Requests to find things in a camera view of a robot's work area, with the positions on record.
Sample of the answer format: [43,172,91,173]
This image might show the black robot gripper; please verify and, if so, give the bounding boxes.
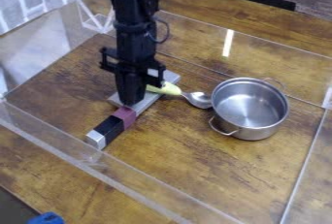
[101,23,166,106]

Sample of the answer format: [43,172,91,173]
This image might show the grey toy cleaver knife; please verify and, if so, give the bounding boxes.
[85,69,183,151]

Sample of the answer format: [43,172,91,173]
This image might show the yellow handled metal spoon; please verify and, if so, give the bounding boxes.
[146,81,212,110]

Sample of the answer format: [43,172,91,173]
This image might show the small steel pot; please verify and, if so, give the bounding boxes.
[209,78,290,141]

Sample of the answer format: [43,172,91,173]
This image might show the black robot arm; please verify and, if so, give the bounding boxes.
[101,0,166,106]

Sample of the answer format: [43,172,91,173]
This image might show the blue object at bottom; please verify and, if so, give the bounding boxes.
[26,212,65,224]

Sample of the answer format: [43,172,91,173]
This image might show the clear acrylic enclosure panels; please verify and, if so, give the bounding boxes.
[0,0,332,224]

